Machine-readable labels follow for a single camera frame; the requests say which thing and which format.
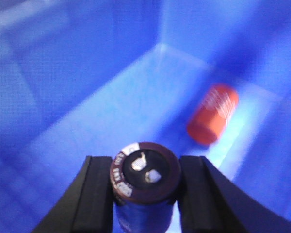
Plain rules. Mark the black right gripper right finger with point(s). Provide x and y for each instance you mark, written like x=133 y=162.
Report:
x=210 y=203

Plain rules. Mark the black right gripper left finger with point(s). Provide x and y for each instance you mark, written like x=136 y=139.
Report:
x=87 y=205

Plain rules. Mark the dark brown cylindrical capacitor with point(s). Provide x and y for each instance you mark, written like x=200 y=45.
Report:
x=145 y=177

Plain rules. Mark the orange cylindrical capacitor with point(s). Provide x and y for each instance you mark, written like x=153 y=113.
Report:
x=213 y=114

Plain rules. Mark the blue bin interior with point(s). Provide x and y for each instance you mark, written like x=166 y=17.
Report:
x=88 y=77

